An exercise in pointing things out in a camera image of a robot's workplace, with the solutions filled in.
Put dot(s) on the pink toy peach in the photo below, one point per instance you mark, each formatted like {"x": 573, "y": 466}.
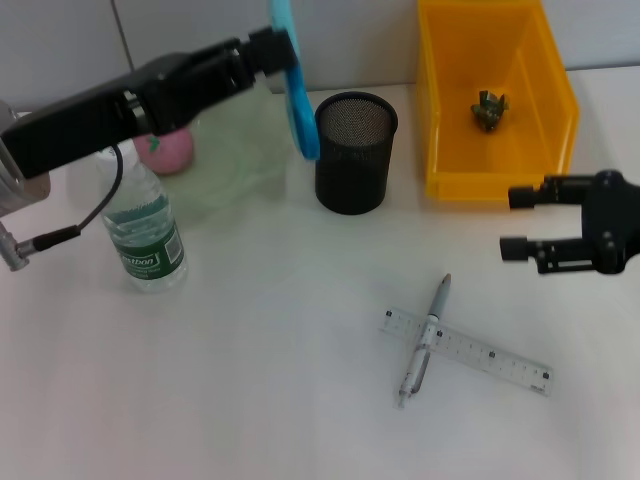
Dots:
{"x": 170, "y": 150}

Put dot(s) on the green plastic wrapper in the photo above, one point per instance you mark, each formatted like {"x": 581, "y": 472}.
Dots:
{"x": 489, "y": 112}

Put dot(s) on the transparent plastic ruler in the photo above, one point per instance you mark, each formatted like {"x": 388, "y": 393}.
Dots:
{"x": 500, "y": 362}

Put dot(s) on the green glass fruit plate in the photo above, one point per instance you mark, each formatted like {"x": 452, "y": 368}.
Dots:
{"x": 235, "y": 140}

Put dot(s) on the black mesh pen holder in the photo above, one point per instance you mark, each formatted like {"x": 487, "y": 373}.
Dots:
{"x": 350, "y": 185}

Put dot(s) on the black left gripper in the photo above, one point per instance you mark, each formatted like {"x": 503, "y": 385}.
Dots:
{"x": 100, "y": 115}

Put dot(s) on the blue scissors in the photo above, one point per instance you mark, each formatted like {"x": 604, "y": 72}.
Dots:
{"x": 300, "y": 100}

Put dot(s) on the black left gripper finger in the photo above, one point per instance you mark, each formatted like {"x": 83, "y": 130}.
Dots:
{"x": 272, "y": 50}

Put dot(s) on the clear green-label water bottle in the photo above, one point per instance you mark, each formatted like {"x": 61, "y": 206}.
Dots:
{"x": 145, "y": 240}

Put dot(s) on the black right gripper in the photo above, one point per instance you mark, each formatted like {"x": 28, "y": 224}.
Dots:
{"x": 612, "y": 220}

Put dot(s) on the grey white pen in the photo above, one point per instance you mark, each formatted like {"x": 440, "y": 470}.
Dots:
{"x": 435, "y": 305}

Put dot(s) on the yellow plastic bin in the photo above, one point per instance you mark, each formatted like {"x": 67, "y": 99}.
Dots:
{"x": 500, "y": 160}

